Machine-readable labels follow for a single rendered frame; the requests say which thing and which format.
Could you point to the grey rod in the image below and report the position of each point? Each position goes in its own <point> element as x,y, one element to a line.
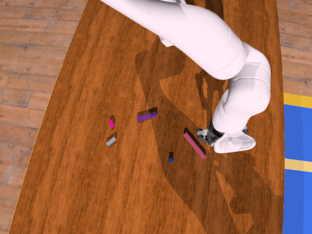
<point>111,141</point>

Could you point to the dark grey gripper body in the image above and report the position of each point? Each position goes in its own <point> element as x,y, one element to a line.
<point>213,132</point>

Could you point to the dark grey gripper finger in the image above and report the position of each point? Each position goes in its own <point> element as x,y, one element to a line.
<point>202,135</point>
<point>245,129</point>

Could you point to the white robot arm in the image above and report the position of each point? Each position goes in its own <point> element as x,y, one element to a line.
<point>206,38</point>

